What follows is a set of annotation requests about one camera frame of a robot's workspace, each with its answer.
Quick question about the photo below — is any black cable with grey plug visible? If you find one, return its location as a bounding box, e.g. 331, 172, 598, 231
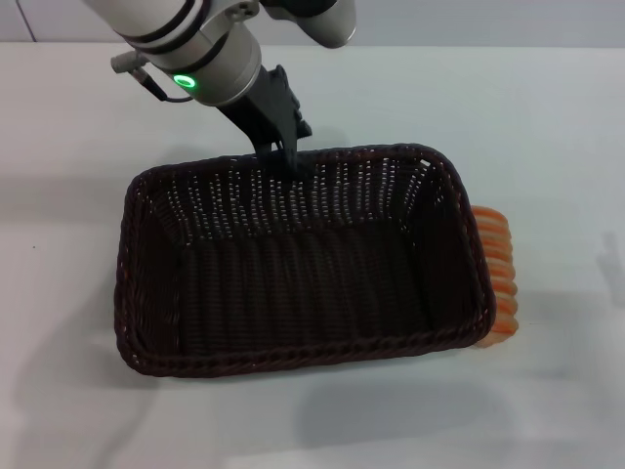
110, 51, 195, 105

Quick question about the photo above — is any dark brown woven basket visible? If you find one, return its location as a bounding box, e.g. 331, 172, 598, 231
112, 142, 499, 380

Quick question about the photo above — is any orange ridged bread toy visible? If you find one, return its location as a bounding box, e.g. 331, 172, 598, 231
470, 204, 521, 350

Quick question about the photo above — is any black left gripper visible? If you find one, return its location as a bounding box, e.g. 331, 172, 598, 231
216, 63, 313, 180

